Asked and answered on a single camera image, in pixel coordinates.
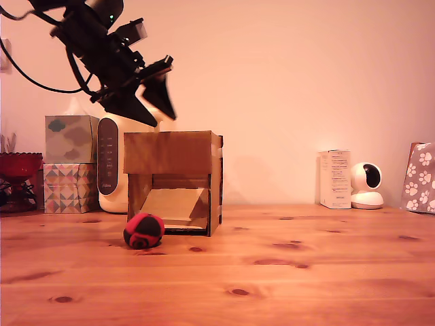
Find red and black footbag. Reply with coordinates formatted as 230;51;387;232
122;212;167;251

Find cardboard dice tower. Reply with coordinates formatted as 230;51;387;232
122;130;224;238

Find white tissue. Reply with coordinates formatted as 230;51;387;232
63;97;90;117

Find cloud-print tissue box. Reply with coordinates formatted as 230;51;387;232
44;114;101;164

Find cream appliance with dark panel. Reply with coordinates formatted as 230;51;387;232
97;105;178;214

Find geometric-print tissue box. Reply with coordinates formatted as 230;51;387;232
42;162;100;215

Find dried plant stems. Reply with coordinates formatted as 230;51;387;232
0;132;17;154

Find red glass footed bowl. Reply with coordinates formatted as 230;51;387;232
0;152;44;214

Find white printed carton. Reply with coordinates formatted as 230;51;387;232
318;148;352;210

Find grey paw-print bag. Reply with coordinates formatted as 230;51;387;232
400;142;435;215

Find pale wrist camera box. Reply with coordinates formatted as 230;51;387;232
108;19;149;47

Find short black cable loop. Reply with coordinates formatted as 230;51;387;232
66;47;101;98

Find long black cable loop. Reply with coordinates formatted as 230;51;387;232
0;42;94;94

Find pale wall switch plate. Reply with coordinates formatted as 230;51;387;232
0;39;14;75

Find thin black cable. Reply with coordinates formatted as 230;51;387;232
0;5;60;26

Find black wire stand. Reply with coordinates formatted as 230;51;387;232
0;181;37;206

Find small white round camera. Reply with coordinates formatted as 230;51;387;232
349;162;385;210

